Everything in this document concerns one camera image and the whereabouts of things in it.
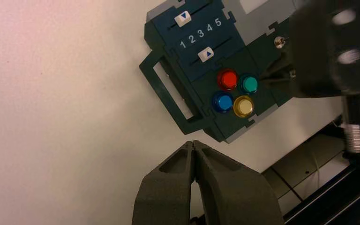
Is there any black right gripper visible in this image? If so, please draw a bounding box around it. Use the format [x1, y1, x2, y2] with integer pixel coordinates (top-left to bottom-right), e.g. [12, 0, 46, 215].
[260, 0, 360, 98]

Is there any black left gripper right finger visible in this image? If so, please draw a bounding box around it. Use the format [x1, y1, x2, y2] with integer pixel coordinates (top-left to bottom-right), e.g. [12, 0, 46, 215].
[194, 140, 285, 225]

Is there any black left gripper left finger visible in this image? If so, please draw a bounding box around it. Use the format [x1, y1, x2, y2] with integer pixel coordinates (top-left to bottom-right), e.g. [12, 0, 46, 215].
[132, 141, 196, 225]

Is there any green round push button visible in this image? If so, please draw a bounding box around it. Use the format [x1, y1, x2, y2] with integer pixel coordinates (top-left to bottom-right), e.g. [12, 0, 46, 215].
[239, 73, 259, 95]

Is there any yellow round push button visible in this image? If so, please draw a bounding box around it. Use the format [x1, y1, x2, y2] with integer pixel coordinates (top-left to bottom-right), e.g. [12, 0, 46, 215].
[233, 95, 255, 119]

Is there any red round push button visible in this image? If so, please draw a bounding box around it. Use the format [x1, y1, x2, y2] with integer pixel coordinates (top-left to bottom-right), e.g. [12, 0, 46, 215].
[217, 68, 239, 91]

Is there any blue round push button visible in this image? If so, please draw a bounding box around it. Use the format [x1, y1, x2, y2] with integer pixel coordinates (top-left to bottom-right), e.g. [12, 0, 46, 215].
[211, 91, 234, 113]

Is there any white slider knob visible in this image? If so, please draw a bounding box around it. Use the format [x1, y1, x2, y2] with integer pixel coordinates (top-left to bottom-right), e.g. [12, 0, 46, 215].
[197, 46, 215, 63]
[174, 11, 192, 27]

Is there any dark green grey control box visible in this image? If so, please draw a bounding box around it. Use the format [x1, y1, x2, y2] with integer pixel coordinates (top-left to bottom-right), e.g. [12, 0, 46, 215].
[139, 0, 308, 144]

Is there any metal toggle switch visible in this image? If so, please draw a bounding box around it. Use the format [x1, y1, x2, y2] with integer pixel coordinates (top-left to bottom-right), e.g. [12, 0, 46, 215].
[274, 36, 288, 49]

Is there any silver knurled cable connector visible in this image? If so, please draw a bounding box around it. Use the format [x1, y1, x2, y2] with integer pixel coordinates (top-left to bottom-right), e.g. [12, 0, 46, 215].
[344, 124, 360, 154]

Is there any black metal frame rail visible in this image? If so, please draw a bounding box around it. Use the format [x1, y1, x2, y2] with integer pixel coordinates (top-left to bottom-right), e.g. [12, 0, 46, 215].
[284, 165, 360, 225]

